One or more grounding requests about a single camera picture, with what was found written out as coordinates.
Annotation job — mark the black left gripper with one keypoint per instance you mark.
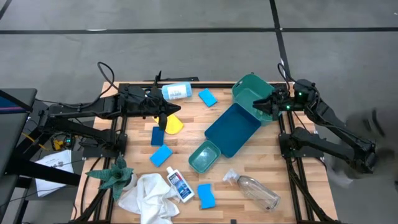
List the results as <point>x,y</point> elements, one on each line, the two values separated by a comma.
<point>149,105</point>

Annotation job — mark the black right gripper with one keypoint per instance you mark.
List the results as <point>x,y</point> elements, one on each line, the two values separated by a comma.
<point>283,99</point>

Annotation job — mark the yellow sponge cloth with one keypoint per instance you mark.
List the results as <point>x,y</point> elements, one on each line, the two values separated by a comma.
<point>174,126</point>

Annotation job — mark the white spray bottle blue trigger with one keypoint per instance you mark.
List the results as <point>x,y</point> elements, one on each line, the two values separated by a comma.
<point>177,91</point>

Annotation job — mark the blue kitchen sponge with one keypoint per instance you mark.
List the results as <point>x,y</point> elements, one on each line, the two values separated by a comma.
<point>157,137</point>
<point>207,97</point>
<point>161,155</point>
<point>206,196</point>

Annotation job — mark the clear plastic spray bottle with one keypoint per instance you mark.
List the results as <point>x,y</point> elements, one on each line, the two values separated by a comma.
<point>258,189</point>

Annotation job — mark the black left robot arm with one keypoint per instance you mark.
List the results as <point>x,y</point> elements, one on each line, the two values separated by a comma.
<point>102,105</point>

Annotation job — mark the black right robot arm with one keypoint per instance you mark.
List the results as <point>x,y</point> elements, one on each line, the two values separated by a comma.
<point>329,118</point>

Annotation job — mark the large teal plastic bin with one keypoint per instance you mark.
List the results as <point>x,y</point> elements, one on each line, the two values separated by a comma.
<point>248,93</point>

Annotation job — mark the dark blue plastic bin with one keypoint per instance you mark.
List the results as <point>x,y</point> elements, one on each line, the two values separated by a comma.
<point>231,130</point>

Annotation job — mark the small teal plastic bin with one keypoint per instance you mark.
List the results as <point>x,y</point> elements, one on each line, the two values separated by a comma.
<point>204,157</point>

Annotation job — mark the white cleaner bottle blue label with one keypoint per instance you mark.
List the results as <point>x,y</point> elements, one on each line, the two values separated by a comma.
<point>181,185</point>

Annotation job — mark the green plant in white pot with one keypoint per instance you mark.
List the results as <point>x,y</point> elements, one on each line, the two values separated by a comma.
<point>116,177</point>

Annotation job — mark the white towel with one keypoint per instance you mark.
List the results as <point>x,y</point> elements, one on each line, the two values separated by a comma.
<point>146,199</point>

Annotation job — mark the white paper sheets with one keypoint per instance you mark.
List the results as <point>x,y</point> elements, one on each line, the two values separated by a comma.
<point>53,183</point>

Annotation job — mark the black side table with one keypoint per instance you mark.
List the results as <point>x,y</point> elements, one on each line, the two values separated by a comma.
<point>12,130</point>

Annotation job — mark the black bracket bar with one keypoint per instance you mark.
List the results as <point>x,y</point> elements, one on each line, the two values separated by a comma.
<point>159,77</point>

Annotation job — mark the black aluminium table frame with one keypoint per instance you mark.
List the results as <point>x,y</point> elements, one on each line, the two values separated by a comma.
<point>217,84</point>

